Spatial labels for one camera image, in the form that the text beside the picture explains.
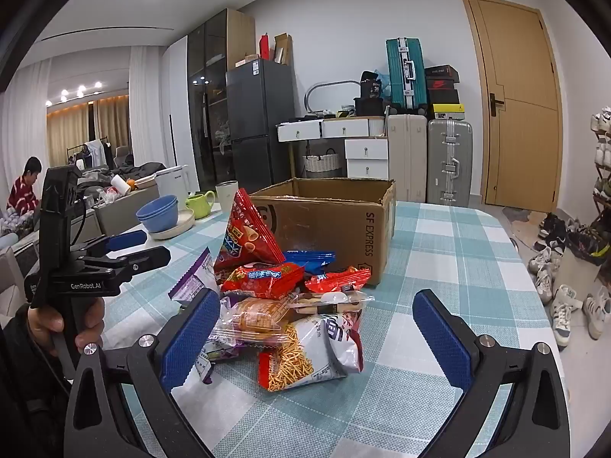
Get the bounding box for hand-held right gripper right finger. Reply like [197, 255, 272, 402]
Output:
[411, 289, 571, 458]

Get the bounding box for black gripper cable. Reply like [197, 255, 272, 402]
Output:
[71, 195, 87, 246]

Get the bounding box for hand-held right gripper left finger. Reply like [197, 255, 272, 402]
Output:
[64, 289, 221, 458]

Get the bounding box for black refrigerator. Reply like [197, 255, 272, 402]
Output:
[225, 58, 297, 189]

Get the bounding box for clothes rack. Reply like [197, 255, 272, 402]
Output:
[67, 139, 116, 171]

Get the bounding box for grey side cabinet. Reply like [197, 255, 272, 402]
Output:
[93, 185, 160, 237]

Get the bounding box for purple white snack packet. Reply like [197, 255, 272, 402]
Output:
[169, 247, 225, 311]

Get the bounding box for person's left forearm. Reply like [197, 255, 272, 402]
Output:
[0, 303, 77, 458]

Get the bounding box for black red shoe box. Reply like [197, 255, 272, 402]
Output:
[425, 66, 460, 104]

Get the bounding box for open cardboard carton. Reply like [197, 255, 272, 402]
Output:
[273, 33, 293, 65]

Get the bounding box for beige suitcase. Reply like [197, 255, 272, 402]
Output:
[386, 113, 429, 203]

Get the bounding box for yellow black shoe box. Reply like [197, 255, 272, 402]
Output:
[432, 102, 466, 121]

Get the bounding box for dark glass cabinet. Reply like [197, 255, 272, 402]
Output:
[187, 8, 256, 192]

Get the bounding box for teal suitcase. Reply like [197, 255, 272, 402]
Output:
[386, 37, 428, 116]

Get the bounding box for person's left hand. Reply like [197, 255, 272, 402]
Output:
[26, 297, 106, 356]

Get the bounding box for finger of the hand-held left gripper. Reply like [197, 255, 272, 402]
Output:
[79, 247, 171, 284]
[71, 230, 147, 261]

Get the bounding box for white curtains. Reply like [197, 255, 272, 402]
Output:
[128, 43, 165, 165]

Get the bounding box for red triangular snack bag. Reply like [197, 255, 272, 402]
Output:
[213, 187, 286, 275]

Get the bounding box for green mug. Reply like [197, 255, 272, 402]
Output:
[185, 191, 217, 220]

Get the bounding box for chrome arched tube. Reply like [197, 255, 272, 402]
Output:
[305, 80, 364, 115]

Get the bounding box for cream plate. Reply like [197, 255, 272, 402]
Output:
[149, 214, 196, 240]

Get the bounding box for red chocolate cookie packet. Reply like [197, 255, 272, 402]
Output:
[304, 267, 372, 295]
[220, 263, 306, 306]

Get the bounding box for wooden door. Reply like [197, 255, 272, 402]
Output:
[461, 0, 564, 213]

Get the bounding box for brown cardboard box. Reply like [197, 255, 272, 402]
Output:
[248, 177, 397, 289]

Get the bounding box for white electric kettle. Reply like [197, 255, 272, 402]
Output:
[155, 164, 192, 201]

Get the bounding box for clear cake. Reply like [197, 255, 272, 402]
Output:
[207, 296, 306, 347]

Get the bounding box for woven basket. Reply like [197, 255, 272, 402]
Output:
[303, 149, 343, 177]

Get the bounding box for white drawer desk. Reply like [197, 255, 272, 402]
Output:
[277, 117, 390, 179]

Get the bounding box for silver suitcase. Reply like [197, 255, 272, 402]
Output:
[426, 119, 473, 207]

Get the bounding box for shoe rack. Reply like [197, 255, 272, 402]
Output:
[589, 105, 611, 268]

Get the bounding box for small purple snack packet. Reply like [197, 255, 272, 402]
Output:
[193, 339, 261, 385]

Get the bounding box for blue cookie packet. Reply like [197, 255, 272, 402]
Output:
[283, 249, 336, 275]

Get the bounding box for white noodle snack bag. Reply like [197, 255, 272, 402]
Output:
[258, 308, 364, 393]

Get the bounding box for white tumbler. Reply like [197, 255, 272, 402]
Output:
[216, 180, 239, 211]

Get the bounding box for checked tablecloth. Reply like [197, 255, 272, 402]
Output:
[91, 200, 559, 458]

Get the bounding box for black bag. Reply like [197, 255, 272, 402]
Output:
[359, 71, 385, 99]

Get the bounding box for pile of shoes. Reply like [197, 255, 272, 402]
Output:
[527, 212, 611, 347]

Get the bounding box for beige curtains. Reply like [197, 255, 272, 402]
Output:
[46, 98, 131, 168]

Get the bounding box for patterned door mat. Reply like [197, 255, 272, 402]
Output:
[501, 207, 545, 249]

